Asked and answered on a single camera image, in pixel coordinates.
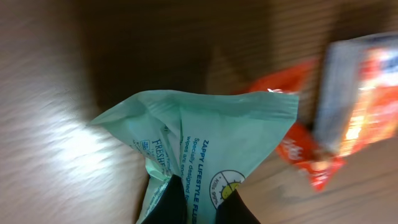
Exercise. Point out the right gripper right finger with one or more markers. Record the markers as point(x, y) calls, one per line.
point(234, 211)

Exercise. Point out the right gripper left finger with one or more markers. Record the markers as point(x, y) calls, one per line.
point(172, 207)

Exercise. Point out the teal wet wipes pack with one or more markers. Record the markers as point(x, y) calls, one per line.
point(212, 142)

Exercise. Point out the red Nescafe stick sachet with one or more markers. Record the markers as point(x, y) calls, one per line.
point(299, 148)

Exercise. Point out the orange white small packet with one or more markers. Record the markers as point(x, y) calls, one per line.
point(358, 96)

